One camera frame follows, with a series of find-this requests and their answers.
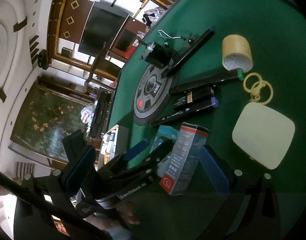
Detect cream rounded square case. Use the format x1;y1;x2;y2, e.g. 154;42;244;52
232;102;295;170

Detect green floral painting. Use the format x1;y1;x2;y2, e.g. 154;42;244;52
11;82;87;163

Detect round grey black coaster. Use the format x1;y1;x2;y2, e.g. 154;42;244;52
132;64;179;126

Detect black pen green cap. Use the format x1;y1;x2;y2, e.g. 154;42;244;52
169;68;245;95

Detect grey red product box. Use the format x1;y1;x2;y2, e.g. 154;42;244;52
160;122;210;196

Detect yellow lidded jar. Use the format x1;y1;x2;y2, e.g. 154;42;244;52
222;34;253;73

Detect black tube purple cap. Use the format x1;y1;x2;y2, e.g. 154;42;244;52
150;96;219;127

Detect wooden chair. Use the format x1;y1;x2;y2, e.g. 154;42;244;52
84;42;121;93

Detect black pen blue cap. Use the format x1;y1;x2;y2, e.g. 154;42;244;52
162;28;215;77

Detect light blue cartoon tissue pack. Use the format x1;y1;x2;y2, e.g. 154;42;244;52
150;125;179;178

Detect yellow scissors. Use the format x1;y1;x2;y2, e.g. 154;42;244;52
243;73;274;105

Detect black stepper motor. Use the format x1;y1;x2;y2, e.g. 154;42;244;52
139;41;172;69

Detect wooden wall cabinet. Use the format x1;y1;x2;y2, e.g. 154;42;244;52
46;0;176;81

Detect black flat television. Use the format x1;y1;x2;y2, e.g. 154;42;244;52
78;0;130;57

